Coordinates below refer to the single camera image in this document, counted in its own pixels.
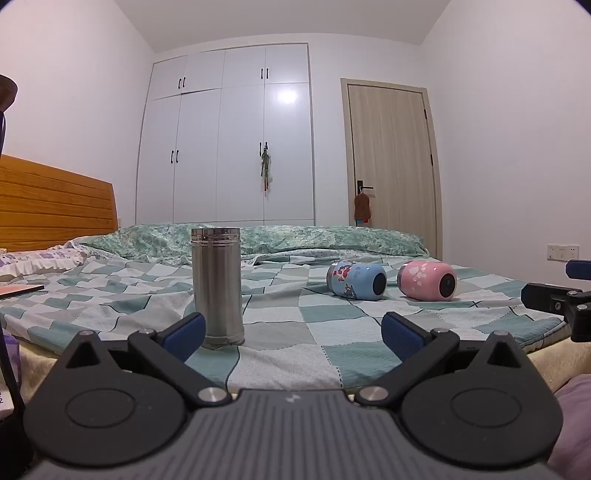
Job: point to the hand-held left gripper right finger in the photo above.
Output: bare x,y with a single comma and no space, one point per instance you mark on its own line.
400,334

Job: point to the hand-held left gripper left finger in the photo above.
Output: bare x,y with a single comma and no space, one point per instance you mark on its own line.
187,334

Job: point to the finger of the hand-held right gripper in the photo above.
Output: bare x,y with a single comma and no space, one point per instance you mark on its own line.
579,268
545,295

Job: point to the pink flower print cup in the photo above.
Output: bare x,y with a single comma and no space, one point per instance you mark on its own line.
420,279

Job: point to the blue cartoon print cup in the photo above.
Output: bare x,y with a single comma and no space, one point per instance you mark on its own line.
355,279

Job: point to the stainless steel cup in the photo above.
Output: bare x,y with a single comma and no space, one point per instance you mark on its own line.
218,286

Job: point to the beige mattress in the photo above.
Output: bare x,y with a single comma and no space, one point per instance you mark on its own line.
561,355

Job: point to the green checkered bedsheet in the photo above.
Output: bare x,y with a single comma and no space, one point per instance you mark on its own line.
286,323

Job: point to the pink cloth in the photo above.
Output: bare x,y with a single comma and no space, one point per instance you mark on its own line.
572,424

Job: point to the brown hanging pouch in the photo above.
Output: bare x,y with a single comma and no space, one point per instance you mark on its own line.
362,207

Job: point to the green floral quilt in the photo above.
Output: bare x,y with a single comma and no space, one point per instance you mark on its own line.
286,240

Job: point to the floral ruffled pillow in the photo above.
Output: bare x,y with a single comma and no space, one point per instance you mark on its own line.
32,263

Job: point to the red book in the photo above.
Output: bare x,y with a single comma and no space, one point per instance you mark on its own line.
18,290

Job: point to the light wooden door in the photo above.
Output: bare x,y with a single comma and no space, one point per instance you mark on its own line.
392,152

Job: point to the green hanging ornament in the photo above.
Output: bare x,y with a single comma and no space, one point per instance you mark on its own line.
266,168

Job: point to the orange wooden headboard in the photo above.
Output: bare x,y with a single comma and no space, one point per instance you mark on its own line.
51,207

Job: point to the white wardrobe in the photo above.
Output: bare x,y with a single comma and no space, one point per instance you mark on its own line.
221,138

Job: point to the dark brown lamp shade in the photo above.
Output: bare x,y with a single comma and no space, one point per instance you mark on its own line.
7,92

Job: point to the white wall socket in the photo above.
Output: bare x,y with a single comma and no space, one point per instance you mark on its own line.
562,252

